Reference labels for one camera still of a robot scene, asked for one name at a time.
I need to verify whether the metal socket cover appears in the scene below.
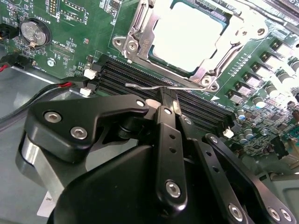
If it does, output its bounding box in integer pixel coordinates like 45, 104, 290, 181
136, 0, 269, 79

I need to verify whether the silver CPU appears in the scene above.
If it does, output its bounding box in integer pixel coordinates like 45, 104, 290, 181
148, 0, 232, 74

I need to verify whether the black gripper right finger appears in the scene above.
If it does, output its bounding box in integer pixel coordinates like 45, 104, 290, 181
172, 90, 299, 224

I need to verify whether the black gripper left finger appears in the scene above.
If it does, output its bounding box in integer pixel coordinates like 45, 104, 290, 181
15, 86, 189, 210

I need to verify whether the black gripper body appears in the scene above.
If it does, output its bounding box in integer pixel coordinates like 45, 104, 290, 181
46, 144, 234, 224

